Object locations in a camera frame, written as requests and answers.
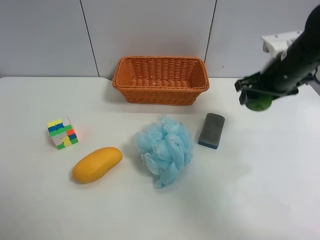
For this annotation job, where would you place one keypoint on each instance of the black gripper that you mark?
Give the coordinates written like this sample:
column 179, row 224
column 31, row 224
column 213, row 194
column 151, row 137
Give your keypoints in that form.
column 281, row 77

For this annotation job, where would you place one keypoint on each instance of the green lemon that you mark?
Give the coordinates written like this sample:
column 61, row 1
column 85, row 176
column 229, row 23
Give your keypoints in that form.
column 260, row 102

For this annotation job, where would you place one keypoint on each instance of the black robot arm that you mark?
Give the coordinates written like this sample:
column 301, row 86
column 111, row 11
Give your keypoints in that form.
column 308, row 41

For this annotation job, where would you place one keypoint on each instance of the orange woven basket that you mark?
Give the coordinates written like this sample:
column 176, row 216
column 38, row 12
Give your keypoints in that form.
column 161, row 80

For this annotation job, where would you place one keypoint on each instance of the grey blue whiteboard eraser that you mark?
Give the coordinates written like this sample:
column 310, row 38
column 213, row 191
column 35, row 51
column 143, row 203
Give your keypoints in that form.
column 211, row 132

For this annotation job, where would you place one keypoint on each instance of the blue mesh bath pouf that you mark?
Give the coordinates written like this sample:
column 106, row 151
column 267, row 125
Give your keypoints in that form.
column 166, row 148

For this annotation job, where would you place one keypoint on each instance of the yellow mango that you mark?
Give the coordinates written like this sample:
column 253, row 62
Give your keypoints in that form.
column 96, row 164

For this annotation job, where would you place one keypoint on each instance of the scrambled rubik's cube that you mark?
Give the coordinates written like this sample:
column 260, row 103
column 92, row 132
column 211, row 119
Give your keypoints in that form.
column 62, row 133

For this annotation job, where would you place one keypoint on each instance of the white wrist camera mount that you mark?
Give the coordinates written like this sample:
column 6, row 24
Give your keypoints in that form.
column 278, row 44

